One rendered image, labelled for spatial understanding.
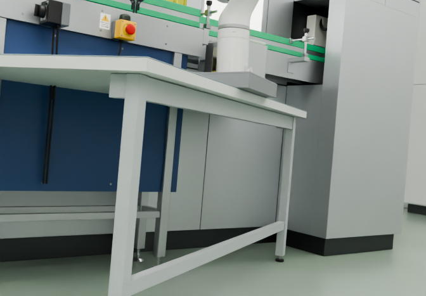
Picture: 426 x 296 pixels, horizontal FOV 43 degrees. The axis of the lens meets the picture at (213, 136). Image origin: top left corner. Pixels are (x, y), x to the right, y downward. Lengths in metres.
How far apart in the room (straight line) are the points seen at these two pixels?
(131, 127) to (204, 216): 1.57
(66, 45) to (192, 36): 0.57
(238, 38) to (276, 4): 1.20
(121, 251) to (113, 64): 0.45
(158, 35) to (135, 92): 0.97
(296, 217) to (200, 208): 0.58
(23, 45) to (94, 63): 0.72
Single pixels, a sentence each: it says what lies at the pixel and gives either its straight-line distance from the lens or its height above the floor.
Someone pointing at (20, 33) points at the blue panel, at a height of 0.88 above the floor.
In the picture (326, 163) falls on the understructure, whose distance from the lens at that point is 2.97.
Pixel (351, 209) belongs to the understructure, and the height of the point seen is 0.25.
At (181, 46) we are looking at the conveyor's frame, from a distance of 2.36.
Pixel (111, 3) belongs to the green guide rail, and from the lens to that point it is 2.23.
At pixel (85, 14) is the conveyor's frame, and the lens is 2.15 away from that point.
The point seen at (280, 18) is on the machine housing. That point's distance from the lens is 3.21.
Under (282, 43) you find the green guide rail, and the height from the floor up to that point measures 1.10.
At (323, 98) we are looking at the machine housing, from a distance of 3.02.
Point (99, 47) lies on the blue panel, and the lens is 2.18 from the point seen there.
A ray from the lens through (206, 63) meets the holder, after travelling 2.47.
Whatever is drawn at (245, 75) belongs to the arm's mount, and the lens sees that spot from 1.83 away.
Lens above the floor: 0.57
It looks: level
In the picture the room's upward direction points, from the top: 5 degrees clockwise
